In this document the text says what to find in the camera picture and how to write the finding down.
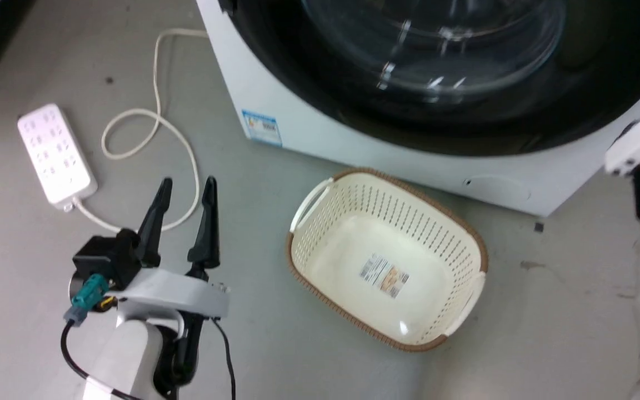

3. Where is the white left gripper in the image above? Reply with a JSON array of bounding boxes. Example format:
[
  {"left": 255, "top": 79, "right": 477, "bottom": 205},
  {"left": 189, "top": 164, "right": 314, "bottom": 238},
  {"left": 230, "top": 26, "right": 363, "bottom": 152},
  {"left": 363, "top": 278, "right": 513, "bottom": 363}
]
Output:
[{"left": 113, "top": 176, "right": 231, "bottom": 334}]

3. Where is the white front-load washing machine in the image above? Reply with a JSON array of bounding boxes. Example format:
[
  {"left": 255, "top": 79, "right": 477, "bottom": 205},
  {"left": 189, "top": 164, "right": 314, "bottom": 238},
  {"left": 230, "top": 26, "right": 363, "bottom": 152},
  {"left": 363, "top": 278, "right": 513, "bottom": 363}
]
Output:
[{"left": 196, "top": 0, "right": 640, "bottom": 218}]

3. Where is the black round glass washer door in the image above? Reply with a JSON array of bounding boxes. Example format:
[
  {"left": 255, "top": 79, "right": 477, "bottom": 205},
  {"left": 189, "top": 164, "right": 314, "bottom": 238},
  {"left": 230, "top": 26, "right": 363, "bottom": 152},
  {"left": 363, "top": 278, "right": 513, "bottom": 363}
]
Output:
[{"left": 219, "top": 0, "right": 640, "bottom": 157}]

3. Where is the blue white energy label sticker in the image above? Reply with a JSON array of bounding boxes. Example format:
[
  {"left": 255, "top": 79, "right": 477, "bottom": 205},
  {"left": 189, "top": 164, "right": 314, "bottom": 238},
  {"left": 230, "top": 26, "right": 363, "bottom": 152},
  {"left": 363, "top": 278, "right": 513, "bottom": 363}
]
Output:
[{"left": 242, "top": 109, "right": 283, "bottom": 148}]

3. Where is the white power strip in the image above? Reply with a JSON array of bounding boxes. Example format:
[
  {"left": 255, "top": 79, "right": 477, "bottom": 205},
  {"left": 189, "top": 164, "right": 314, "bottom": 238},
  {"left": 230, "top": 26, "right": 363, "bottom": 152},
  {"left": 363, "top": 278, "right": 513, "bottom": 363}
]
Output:
[{"left": 17, "top": 103, "right": 99, "bottom": 213}]

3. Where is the cream perforated laundry basket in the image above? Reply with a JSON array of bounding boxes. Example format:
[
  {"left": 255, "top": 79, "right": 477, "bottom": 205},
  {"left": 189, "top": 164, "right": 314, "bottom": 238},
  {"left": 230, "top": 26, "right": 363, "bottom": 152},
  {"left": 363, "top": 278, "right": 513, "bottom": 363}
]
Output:
[{"left": 285, "top": 167, "right": 489, "bottom": 353}]

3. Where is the printed barcode label sticker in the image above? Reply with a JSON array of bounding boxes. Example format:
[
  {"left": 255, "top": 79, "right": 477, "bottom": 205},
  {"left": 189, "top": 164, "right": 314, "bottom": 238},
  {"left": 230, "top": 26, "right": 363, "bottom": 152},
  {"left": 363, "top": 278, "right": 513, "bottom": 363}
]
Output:
[{"left": 359, "top": 254, "right": 411, "bottom": 299}]

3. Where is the teal cable connector plug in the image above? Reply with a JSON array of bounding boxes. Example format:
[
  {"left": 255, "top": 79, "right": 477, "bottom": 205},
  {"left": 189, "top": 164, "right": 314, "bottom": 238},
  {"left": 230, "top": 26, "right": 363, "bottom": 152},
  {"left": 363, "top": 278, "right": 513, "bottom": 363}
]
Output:
[{"left": 63, "top": 273, "right": 109, "bottom": 327}]

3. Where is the cream white power cable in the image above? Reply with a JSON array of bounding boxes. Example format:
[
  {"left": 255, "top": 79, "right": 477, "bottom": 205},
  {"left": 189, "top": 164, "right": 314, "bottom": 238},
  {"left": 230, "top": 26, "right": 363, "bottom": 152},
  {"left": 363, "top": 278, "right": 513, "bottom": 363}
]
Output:
[{"left": 72, "top": 28, "right": 210, "bottom": 233}]

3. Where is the thin black straight arm cable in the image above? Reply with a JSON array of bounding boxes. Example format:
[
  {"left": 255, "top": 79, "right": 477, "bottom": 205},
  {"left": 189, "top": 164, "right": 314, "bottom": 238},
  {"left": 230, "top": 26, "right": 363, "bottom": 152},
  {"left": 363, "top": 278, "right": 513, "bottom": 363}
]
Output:
[{"left": 209, "top": 317, "right": 237, "bottom": 400}]

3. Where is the thin black looping arm cable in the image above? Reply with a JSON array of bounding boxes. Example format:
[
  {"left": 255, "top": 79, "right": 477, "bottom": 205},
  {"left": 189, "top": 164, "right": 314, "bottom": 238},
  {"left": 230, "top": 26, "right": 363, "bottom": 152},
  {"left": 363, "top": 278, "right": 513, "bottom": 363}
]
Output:
[{"left": 59, "top": 319, "right": 142, "bottom": 400}]

